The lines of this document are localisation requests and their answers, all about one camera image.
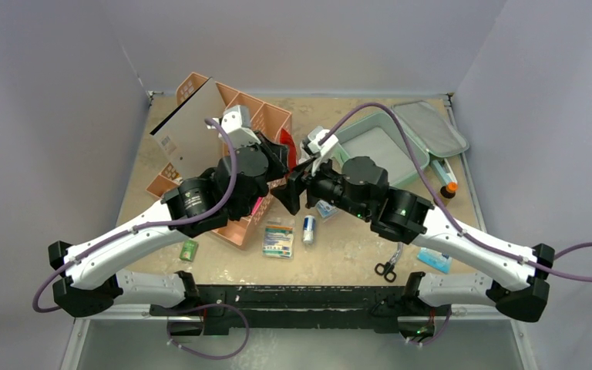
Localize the pink marker pen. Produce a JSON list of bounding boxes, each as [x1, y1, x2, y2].
[[251, 197, 263, 216]]

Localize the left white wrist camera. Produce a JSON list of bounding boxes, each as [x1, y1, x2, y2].
[[219, 105, 261, 149]]

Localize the black table front rail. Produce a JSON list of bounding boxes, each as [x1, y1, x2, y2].
[[79, 283, 524, 338]]

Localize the mint green storage case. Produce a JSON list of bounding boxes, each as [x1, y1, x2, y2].
[[334, 100, 469, 188]]

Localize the pink plastic desk organizer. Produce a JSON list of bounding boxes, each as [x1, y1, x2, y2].
[[146, 72, 295, 250]]

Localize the brown bottle orange cap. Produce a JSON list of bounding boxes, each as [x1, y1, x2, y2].
[[439, 182, 458, 200]]

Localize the white gauze pad packet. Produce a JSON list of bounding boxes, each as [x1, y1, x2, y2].
[[300, 137, 318, 161]]

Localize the grey folder board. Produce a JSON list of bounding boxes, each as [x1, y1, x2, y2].
[[151, 73, 226, 178]]

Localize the blue white bandage roll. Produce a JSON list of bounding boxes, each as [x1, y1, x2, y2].
[[302, 214, 316, 245]]

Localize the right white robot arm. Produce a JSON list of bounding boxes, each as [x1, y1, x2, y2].
[[271, 156, 554, 323]]

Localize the green orange dressing packet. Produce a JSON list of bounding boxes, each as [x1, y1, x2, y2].
[[262, 218, 294, 259]]

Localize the alcohol wipes bag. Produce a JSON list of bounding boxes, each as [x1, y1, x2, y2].
[[315, 200, 338, 221]]

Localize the blue wipes packet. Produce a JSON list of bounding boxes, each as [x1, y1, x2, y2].
[[417, 247, 452, 274]]

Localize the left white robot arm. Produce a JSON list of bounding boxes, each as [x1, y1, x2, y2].
[[49, 131, 295, 318]]

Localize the red first aid pouch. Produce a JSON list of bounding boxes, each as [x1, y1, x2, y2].
[[279, 128, 298, 170]]

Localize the black handled scissors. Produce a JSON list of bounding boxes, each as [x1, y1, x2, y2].
[[374, 242, 405, 283]]

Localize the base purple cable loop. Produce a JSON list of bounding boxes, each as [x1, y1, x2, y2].
[[166, 298, 254, 360]]

